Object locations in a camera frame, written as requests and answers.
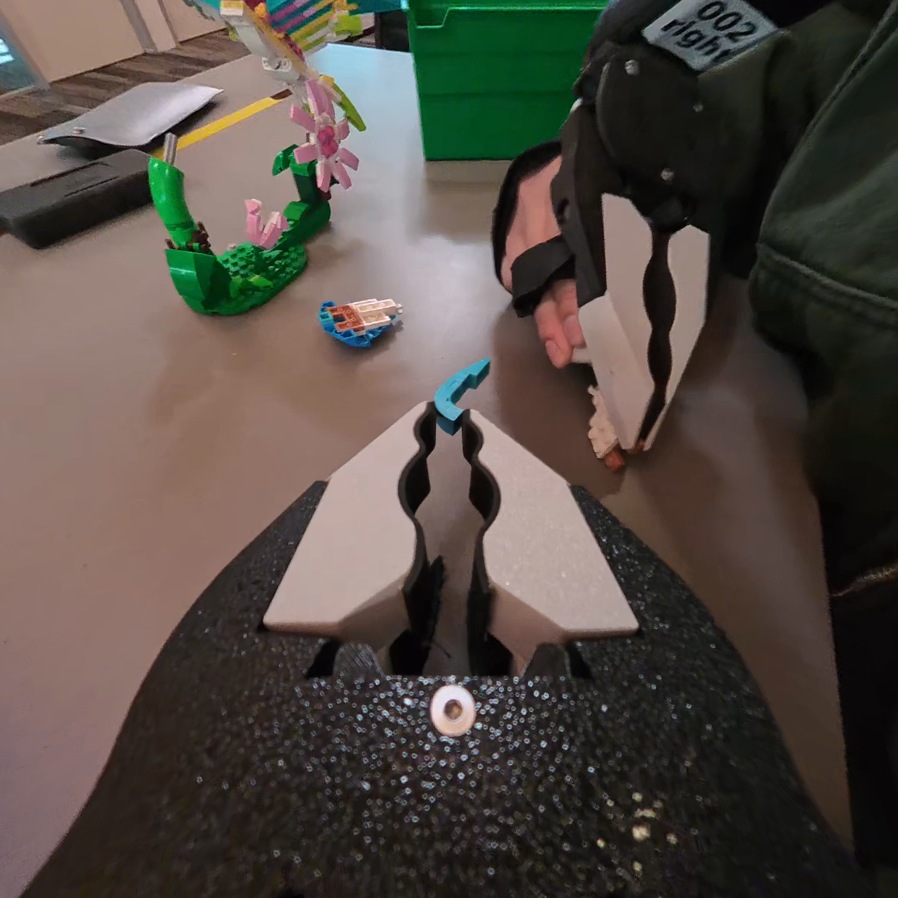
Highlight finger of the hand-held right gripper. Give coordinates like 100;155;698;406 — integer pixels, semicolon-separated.
637;223;710;451
569;193;664;451

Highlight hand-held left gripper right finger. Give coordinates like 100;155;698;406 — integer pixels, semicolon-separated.
461;408;640;675

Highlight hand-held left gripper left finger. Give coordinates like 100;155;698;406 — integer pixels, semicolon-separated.
262;401;444;653

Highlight teal curved lego piece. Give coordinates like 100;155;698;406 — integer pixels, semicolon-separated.
432;357;492;438

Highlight person's right forearm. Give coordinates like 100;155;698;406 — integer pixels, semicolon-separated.
701;0;898;278

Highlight blue and white lego assembly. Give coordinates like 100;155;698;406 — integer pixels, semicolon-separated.
317;298;405;350

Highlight green lego plant model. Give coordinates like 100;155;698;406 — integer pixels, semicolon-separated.
145;76;367;317

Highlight colourful lego bird model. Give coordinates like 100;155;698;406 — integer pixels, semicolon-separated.
183;0;409;92

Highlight person's right hand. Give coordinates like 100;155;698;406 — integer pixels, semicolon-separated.
500;157;587;371

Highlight green plastic bin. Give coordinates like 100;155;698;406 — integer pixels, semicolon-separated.
404;0;610;162

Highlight person's green jacket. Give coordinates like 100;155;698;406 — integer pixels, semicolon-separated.
746;241;898;598

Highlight person's dark trousers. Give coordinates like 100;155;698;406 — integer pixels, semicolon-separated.
826;564;898;875

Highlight yellow tape strip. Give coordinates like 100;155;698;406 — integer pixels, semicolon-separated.
149;94;288;159

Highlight black flat case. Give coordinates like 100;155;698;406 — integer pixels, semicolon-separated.
0;147;157;251

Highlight grey flat pouch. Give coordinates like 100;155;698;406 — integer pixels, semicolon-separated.
37;82;224;153

